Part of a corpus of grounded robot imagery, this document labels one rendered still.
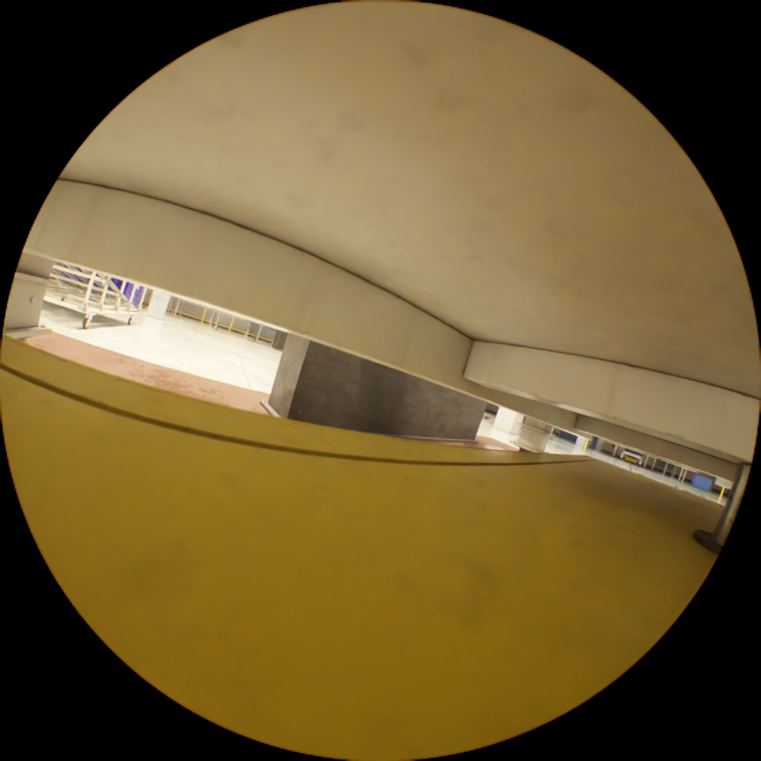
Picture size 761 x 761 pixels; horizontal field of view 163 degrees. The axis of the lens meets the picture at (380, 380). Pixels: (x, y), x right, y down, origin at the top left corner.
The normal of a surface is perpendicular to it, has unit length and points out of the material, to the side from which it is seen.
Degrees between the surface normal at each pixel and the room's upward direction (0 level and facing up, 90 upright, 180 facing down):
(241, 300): 90
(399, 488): 0
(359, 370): 90
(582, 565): 0
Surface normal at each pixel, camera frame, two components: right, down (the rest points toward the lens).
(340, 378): 0.65, 0.23
